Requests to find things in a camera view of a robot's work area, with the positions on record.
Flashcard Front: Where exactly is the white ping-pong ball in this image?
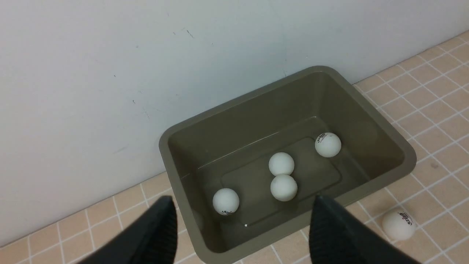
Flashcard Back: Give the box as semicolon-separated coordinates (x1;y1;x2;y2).
381;209;417;241
270;174;298;202
268;152;295;176
212;188;240;216
315;132;342;158

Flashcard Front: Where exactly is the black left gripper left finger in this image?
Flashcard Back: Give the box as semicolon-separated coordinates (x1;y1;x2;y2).
80;195;178;264

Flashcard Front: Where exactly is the olive green plastic bin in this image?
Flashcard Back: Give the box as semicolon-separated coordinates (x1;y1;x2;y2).
159;66;417;264

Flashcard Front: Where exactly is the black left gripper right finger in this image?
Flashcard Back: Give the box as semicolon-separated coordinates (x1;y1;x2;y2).
309;195;417;264

